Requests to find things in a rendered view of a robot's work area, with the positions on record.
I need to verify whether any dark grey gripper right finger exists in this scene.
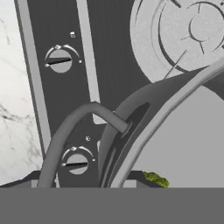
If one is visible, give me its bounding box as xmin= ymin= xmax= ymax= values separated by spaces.
xmin=122 ymin=170 xmax=165 ymax=189

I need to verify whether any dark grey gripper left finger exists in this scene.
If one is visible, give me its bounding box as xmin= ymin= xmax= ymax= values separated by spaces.
xmin=0 ymin=170 xmax=60 ymax=189

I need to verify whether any green broccoli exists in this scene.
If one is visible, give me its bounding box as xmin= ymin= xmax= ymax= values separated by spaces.
xmin=142 ymin=171 xmax=171 ymax=189

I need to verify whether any grey hob knob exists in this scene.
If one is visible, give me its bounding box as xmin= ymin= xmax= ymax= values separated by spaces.
xmin=60 ymin=145 xmax=96 ymax=176
xmin=44 ymin=43 xmax=83 ymax=74

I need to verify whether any dark grey hob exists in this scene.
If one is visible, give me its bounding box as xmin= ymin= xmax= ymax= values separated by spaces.
xmin=13 ymin=0 xmax=224 ymax=189

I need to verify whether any grey pot with handle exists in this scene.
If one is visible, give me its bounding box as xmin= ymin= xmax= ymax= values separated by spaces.
xmin=37 ymin=56 xmax=224 ymax=189

